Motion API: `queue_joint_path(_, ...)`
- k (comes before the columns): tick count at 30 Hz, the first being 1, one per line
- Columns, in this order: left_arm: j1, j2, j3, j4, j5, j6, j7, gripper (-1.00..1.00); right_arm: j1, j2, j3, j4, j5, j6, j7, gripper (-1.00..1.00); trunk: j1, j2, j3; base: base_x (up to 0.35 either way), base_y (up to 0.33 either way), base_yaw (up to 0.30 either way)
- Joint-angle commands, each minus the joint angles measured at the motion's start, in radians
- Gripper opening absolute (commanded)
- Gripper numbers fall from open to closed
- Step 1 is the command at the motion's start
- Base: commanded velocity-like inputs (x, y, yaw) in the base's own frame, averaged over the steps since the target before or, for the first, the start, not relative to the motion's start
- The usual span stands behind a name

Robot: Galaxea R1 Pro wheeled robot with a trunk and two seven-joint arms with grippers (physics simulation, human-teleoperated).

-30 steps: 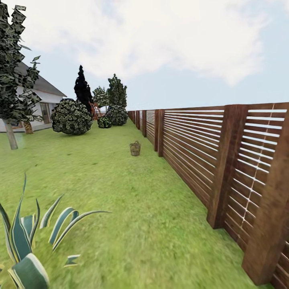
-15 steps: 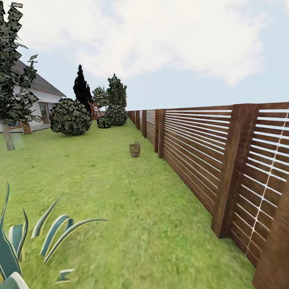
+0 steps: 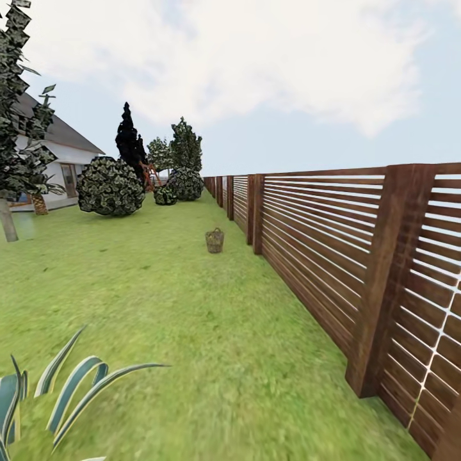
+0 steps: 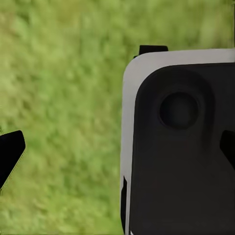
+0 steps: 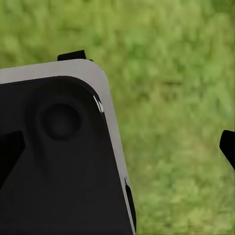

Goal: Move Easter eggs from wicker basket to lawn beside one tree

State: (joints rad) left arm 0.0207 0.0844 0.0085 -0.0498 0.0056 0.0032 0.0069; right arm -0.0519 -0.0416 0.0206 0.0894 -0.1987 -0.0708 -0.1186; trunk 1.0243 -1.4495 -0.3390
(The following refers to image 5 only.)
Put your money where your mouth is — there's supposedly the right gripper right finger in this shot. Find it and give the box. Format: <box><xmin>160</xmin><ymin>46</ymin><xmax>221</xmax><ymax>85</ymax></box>
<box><xmin>219</xmin><ymin>130</ymin><xmax>235</xmax><ymax>170</ymax></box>

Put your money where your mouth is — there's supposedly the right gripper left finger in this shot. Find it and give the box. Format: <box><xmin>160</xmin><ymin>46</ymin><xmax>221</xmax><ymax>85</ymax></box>
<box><xmin>0</xmin><ymin>130</ymin><xmax>25</xmax><ymax>189</ymax></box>

